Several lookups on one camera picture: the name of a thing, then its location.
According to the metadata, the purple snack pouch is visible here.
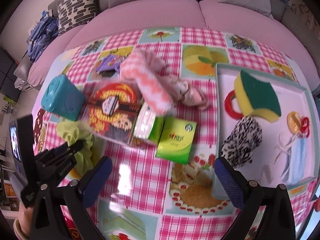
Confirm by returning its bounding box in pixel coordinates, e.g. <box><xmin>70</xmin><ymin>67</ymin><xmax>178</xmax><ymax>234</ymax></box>
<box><xmin>96</xmin><ymin>54</ymin><xmax>125</xmax><ymax>77</ymax></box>

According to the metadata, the pink checkered tablecloth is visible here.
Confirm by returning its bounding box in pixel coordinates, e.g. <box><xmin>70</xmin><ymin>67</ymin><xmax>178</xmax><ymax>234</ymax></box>
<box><xmin>32</xmin><ymin>27</ymin><xmax>319</xmax><ymax>239</ymax></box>

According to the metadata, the green yellow sponge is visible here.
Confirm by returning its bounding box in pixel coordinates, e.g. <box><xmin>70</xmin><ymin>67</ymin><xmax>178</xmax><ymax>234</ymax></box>
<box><xmin>234</xmin><ymin>70</ymin><xmax>281</xmax><ymax>123</ymax></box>

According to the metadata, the yellow green cloth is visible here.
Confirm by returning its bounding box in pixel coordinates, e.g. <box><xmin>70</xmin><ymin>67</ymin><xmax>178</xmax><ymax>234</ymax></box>
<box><xmin>56</xmin><ymin>120</ymin><xmax>102</xmax><ymax>179</ymax></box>

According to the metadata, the red tape roll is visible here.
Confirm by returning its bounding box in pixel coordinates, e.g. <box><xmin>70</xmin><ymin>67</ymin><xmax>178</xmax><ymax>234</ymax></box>
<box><xmin>224</xmin><ymin>90</ymin><xmax>243</xmax><ymax>120</ymax></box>

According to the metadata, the smartphone on stand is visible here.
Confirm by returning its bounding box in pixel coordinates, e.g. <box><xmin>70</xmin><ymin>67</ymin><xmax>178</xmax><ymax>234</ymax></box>
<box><xmin>9</xmin><ymin>121</ymin><xmax>26</xmax><ymax>178</ymax></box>

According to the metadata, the blue face mask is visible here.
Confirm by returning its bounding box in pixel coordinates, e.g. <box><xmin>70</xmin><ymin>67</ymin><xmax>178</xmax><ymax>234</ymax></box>
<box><xmin>274</xmin><ymin>133</ymin><xmax>306</xmax><ymax>185</ymax></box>

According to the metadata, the leopard print fabric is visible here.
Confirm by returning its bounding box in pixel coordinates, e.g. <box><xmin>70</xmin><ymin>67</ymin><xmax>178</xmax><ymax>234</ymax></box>
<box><xmin>221</xmin><ymin>116</ymin><xmax>263</xmax><ymax>168</ymax></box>

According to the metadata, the grey sofa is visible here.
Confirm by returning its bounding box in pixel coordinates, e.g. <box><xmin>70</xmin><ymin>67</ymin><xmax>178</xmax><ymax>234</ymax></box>
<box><xmin>14</xmin><ymin>0</ymin><xmax>319</xmax><ymax>91</ymax></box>

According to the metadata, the pink white fuzzy sock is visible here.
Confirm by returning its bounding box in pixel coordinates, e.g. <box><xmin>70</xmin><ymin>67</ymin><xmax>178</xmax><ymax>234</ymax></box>
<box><xmin>119</xmin><ymin>48</ymin><xmax>174</xmax><ymax>116</ymax></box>

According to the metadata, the teal shallow tray box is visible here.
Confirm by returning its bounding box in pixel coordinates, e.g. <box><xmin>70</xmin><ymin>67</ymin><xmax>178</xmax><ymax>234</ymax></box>
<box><xmin>212</xmin><ymin>63</ymin><xmax>318</xmax><ymax>201</ymax></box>

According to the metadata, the teal plastic container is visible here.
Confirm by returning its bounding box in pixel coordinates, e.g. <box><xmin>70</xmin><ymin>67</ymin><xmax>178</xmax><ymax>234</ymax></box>
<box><xmin>41</xmin><ymin>74</ymin><xmax>86</xmax><ymax>121</ymax></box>

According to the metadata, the beige patterned scrunchie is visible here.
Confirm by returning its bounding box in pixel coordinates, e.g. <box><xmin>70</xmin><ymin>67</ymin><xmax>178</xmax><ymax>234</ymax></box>
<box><xmin>162</xmin><ymin>74</ymin><xmax>209</xmax><ymax>111</ymax></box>

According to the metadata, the black white patterned cushion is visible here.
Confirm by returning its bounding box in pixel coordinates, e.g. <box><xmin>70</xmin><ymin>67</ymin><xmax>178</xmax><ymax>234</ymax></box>
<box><xmin>57</xmin><ymin>0</ymin><xmax>97</xmax><ymax>36</ymax></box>

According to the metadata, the black cabinet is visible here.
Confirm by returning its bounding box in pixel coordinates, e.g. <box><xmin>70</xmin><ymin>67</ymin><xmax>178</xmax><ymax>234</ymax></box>
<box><xmin>0</xmin><ymin>48</ymin><xmax>21</xmax><ymax>102</ymax></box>

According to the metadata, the clear box with orange print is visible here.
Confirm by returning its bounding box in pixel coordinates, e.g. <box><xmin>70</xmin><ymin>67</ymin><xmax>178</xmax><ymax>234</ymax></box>
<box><xmin>81</xmin><ymin>79</ymin><xmax>144</xmax><ymax>147</ymax></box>

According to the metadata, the gold round lucky token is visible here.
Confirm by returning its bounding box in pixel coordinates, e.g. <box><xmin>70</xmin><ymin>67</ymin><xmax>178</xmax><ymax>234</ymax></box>
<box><xmin>287</xmin><ymin>111</ymin><xmax>302</xmax><ymax>135</ymax></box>

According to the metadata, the blue clothing pile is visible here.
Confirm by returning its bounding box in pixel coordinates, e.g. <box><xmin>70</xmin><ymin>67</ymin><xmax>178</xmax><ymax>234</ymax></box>
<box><xmin>27</xmin><ymin>11</ymin><xmax>59</xmax><ymax>63</ymax></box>

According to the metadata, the green tissue pack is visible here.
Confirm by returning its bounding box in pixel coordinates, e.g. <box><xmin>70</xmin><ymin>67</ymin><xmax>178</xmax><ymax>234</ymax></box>
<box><xmin>155</xmin><ymin>116</ymin><xmax>197</xmax><ymax>164</ymax></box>
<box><xmin>133</xmin><ymin>102</ymin><xmax>164</xmax><ymax>146</ymax></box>

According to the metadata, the red white pipe cleaner toy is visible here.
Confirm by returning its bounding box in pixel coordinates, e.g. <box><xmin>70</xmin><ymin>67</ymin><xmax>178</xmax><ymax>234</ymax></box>
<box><xmin>299</xmin><ymin>116</ymin><xmax>310</xmax><ymax>138</ymax></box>

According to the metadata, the person left hand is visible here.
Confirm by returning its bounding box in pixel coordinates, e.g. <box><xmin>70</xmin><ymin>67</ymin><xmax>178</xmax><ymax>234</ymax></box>
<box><xmin>13</xmin><ymin>202</ymin><xmax>34</xmax><ymax>240</ymax></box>

